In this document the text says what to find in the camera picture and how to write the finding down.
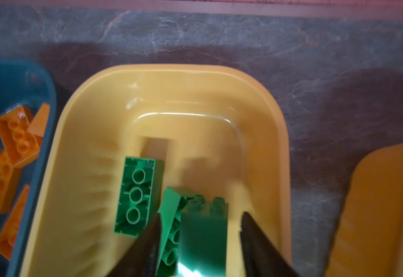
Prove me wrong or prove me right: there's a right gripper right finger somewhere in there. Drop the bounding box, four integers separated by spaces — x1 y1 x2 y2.
240 212 298 277

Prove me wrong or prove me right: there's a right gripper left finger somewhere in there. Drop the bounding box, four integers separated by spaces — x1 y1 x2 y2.
107 214 162 277

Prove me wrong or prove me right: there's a green lego cube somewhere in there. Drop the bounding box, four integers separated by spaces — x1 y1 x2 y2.
177 195 229 277

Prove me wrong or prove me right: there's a green 2x4 lego brick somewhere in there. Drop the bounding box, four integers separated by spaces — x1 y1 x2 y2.
114 157 164 238

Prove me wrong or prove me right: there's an orange small lego brick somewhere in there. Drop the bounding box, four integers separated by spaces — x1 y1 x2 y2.
27 103 50 137

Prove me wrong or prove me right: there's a green long lego brick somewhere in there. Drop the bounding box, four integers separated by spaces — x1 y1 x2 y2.
156 187 196 277

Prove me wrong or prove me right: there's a right yellow container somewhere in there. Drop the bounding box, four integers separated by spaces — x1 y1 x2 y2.
326 144 403 277

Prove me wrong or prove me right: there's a yellow container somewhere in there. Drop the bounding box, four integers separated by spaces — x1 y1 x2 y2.
20 64 292 277
326 144 403 277

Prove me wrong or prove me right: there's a middle yellow container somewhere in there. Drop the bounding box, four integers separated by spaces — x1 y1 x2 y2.
20 64 292 277

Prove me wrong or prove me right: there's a dark teal container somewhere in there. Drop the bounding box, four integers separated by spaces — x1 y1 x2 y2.
0 59 61 277

